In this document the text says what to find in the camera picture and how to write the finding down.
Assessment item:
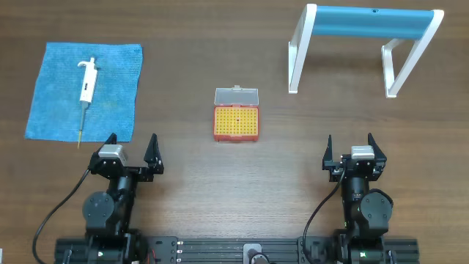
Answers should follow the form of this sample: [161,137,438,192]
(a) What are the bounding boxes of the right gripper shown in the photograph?
[322,132,388,183]

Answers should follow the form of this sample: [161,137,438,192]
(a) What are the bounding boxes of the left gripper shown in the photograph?
[88,132,165,183]

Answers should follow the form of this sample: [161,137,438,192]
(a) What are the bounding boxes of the white pipette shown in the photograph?
[75,56,100,150]

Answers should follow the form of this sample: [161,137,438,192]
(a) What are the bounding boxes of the blue cloth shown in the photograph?
[23,42,144,143]

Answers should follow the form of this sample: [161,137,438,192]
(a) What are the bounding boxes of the red and yellow tip box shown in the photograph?
[213,84,261,143]

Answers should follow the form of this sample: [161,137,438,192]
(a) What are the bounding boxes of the white and blue stand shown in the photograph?
[287,3,445,99]

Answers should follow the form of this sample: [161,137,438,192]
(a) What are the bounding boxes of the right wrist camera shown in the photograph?
[350,144,376,161]

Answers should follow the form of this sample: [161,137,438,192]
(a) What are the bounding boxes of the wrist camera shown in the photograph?
[350,144,376,161]
[96,143,129,167]

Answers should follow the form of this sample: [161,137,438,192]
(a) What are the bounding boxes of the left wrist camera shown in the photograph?
[96,143,129,167]

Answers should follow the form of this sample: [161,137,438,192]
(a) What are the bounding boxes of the black cable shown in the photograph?
[302,169,347,257]
[32,168,92,264]

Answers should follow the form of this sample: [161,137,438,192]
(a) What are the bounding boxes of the mounting rail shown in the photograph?
[54,236,419,264]

